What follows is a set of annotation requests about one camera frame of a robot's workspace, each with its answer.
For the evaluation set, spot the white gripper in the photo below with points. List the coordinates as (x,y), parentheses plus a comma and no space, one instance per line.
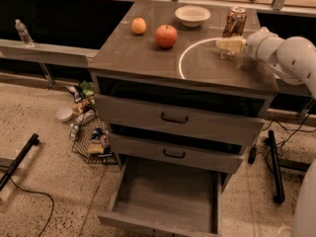
(256,44)

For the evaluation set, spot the orange soda can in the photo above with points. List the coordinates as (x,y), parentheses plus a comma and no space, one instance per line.
(235,24)

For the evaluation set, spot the grey drawer cabinet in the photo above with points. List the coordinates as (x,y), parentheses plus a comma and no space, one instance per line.
(191,74)

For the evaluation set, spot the top drawer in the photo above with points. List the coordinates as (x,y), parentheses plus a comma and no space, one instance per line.
(177,120)

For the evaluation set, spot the middle drawer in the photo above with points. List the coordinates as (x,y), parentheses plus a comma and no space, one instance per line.
(171,153)

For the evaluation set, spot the open bottom drawer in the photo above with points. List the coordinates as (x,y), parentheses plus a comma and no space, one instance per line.
(161,199)

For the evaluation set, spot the white bowl on cabinet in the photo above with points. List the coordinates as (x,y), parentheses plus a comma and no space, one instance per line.
(192,16)

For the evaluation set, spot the red apple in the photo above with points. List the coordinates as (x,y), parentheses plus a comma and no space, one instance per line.
(166,36)

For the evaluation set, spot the small orange fruit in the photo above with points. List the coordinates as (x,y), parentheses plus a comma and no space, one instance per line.
(138,26)

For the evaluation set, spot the green snack bag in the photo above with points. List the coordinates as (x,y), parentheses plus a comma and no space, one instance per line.
(87,88)

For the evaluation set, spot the black bar right floor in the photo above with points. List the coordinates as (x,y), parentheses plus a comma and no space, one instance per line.
(279,197)

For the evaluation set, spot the black bar floor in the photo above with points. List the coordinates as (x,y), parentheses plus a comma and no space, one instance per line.
(33,141)
(279,197)

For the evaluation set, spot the white bowl on floor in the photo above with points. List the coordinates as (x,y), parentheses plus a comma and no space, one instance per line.
(64,114)

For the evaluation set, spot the grey side shelf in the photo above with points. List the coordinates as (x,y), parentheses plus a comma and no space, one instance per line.
(47,53)

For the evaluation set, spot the clear plastic water bottle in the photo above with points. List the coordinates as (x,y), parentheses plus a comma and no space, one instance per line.
(23,33)

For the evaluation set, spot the black bar left floor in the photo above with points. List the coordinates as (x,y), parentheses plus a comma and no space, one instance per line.
(33,141)

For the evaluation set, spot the black wire basket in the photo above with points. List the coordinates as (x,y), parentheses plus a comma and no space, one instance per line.
(92,144)

